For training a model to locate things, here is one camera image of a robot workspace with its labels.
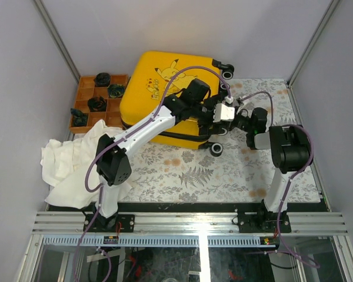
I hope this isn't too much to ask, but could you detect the dark green rolled sock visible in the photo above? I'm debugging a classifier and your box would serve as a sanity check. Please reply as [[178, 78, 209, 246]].
[[70, 108, 88, 127]]

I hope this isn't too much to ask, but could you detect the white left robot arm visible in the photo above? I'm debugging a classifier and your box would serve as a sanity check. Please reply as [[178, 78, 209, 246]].
[[94, 79, 234, 232]]

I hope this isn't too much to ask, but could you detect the blue green rolled sock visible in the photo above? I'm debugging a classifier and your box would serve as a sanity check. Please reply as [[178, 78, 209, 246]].
[[108, 84, 125, 99]]

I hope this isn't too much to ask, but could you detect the aluminium mounting rail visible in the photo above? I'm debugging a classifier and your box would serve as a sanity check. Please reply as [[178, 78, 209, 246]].
[[32, 211, 348, 236]]

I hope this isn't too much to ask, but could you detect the black rolled sock top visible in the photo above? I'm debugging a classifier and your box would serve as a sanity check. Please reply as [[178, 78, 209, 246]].
[[94, 72, 111, 87]]

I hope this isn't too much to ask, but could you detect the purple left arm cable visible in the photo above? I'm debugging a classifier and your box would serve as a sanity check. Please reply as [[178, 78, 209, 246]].
[[72, 65, 233, 282]]

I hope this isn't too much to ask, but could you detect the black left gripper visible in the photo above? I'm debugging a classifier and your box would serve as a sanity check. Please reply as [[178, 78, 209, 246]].
[[189, 93, 223, 134]]

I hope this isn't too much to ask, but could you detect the white crumpled towel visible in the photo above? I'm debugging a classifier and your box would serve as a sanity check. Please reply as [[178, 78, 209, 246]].
[[41, 119, 122, 209]]

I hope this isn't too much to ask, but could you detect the black rolled sock middle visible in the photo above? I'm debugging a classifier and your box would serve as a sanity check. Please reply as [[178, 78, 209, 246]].
[[87, 96, 107, 112]]

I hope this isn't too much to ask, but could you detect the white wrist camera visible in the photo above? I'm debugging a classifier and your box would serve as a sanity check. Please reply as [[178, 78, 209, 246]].
[[213, 103, 235, 123], [237, 98, 248, 109]]

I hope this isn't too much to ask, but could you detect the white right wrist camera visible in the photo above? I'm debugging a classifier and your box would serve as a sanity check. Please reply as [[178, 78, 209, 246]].
[[237, 98, 248, 109]]

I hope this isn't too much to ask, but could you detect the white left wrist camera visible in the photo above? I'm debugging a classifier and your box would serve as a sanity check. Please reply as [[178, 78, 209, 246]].
[[213, 103, 235, 123]]

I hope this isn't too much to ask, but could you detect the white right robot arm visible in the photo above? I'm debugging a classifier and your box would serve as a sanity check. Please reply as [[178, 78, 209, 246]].
[[231, 108, 314, 232]]

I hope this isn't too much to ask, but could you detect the black rolled sock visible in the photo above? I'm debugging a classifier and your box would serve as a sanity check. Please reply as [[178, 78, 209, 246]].
[[87, 96, 107, 112], [94, 72, 111, 87]]

